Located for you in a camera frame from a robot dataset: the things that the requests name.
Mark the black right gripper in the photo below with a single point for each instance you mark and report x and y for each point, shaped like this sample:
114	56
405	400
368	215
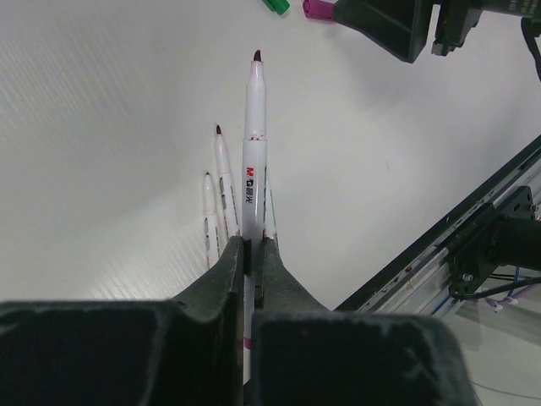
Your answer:
401	26

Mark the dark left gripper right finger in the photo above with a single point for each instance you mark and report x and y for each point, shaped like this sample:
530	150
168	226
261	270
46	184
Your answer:
304	354

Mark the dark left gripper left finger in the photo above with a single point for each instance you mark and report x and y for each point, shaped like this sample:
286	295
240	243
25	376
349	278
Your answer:
186	350

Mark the purple pen cap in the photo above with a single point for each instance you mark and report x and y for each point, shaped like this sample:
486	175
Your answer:
318	10

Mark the white pen purple end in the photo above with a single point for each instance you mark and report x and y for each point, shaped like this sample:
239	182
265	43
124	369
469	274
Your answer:
253	189

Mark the green pen cap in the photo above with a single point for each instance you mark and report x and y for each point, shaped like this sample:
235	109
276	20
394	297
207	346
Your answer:
277	6

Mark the white pen green end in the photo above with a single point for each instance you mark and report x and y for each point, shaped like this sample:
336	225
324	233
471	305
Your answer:
270	217

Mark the white pen yellow end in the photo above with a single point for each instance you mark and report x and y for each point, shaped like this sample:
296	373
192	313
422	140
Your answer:
211	223

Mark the white pen red end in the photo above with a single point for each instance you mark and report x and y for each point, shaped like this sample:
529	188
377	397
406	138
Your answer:
226	184

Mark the aluminium frame rail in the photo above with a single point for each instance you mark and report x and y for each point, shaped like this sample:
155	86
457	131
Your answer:
418	280

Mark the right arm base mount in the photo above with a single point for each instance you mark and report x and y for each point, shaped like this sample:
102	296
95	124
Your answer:
504	235

